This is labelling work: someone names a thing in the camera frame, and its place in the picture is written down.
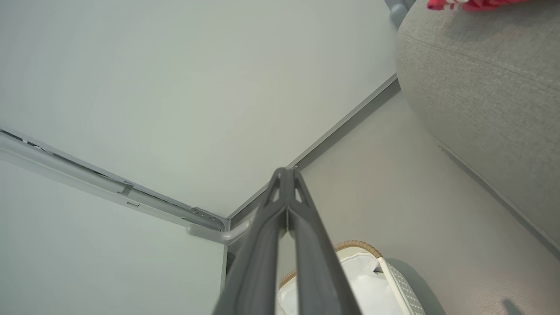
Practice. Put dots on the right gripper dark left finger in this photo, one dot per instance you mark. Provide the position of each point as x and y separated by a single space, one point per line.
253 262

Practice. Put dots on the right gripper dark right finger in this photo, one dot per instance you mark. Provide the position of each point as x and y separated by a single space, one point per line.
315 262

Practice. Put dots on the red clothing with white print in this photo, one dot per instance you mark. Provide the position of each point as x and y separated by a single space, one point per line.
477 4

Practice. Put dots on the white fabric basket liner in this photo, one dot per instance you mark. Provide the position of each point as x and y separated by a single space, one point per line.
367 288

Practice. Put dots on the white wicker-rimmed laundry basket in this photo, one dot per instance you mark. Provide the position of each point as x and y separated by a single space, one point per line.
402 288

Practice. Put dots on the grey curved bar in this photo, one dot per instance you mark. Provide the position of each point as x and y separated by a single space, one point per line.
218 236

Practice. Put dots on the grey baseboard strip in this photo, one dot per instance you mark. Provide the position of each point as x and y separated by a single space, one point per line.
332 135

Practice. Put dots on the grey fabric sofa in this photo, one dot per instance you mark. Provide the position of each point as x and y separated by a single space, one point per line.
490 87

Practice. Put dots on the grey rounded fixture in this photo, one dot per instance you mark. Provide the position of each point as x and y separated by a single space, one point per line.
398 11

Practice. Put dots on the grey wall rail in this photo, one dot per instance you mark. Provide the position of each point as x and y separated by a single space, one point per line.
87 175

